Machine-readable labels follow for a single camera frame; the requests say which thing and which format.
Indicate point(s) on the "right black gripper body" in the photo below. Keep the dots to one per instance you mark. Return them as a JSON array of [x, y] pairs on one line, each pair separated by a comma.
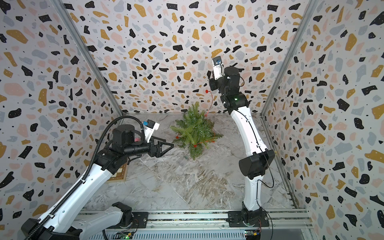
[[216, 85]]

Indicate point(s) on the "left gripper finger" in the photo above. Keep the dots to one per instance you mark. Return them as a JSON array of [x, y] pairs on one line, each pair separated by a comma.
[[159, 152], [164, 145]]

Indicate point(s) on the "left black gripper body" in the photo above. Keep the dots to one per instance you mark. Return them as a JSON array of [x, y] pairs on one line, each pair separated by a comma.
[[151, 151]]

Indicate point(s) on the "red string lights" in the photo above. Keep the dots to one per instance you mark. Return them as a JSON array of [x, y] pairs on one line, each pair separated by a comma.
[[206, 106]]

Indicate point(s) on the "small green christmas tree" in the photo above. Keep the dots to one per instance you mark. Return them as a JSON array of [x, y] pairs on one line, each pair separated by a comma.
[[194, 132]]

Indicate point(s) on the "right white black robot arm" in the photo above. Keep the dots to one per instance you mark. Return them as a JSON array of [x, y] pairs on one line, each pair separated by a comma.
[[258, 156]]

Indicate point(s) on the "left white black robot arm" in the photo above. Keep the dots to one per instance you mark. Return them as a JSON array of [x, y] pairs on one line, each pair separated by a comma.
[[81, 186]]

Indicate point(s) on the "checkered chess board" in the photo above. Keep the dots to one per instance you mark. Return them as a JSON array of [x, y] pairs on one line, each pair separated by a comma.
[[120, 175]]

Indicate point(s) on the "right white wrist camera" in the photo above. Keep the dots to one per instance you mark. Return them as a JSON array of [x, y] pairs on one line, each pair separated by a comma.
[[217, 67]]

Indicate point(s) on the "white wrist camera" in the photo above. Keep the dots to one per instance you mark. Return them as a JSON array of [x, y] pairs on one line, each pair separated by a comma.
[[217, 67], [149, 128]]

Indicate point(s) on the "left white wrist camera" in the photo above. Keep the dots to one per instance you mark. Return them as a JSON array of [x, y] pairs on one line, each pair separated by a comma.
[[149, 128]]

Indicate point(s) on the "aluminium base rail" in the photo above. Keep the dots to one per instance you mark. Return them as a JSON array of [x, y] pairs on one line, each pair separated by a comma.
[[201, 224]]

